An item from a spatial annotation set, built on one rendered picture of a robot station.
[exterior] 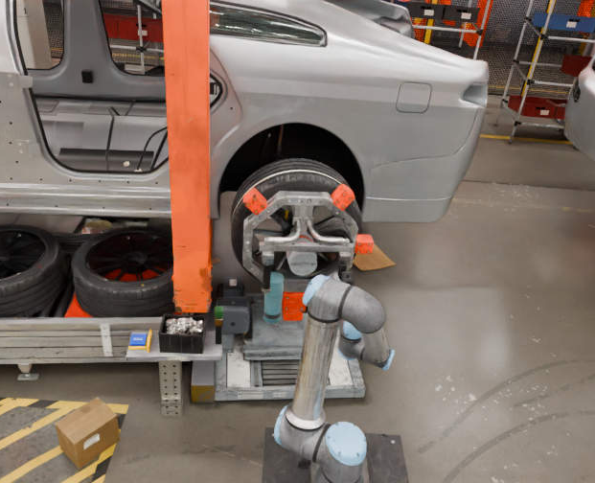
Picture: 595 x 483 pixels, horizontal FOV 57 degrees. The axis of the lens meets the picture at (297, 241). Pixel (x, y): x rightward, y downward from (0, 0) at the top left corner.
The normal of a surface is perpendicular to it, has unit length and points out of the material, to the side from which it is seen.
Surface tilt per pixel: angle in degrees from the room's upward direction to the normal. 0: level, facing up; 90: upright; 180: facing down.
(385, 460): 0
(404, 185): 90
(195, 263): 90
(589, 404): 0
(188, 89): 90
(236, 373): 0
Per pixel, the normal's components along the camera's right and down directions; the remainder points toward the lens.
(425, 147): 0.11, 0.54
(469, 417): 0.08, -0.84
